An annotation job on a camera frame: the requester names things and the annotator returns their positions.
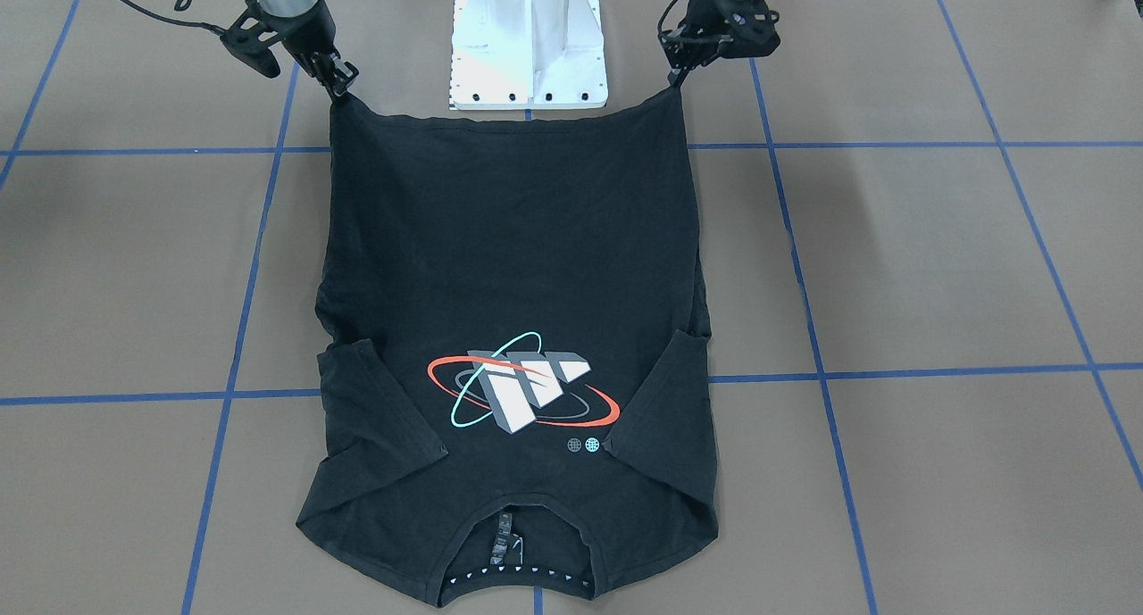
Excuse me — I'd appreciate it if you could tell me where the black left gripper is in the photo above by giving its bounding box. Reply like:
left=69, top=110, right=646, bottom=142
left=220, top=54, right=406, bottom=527
left=658, top=0, right=782, bottom=89

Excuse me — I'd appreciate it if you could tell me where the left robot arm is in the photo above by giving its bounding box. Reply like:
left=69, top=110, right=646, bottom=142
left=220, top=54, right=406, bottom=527
left=656, top=0, right=780, bottom=87

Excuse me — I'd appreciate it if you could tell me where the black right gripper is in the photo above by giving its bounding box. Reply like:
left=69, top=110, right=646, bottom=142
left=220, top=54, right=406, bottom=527
left=219, top=0, right=360, bottom=99

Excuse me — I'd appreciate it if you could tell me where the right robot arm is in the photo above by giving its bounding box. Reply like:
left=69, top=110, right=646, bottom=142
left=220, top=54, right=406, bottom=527
left=219, top=0, right=359, bottom=102

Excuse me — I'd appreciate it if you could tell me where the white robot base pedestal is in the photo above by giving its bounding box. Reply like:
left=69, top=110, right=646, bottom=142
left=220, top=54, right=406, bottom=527
left=448, top=0, right=609, bottom=111

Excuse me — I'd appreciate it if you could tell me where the black graphic t-shirt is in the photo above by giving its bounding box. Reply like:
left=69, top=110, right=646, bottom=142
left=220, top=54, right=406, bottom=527
left=296, top=87, right=719, bottom=607

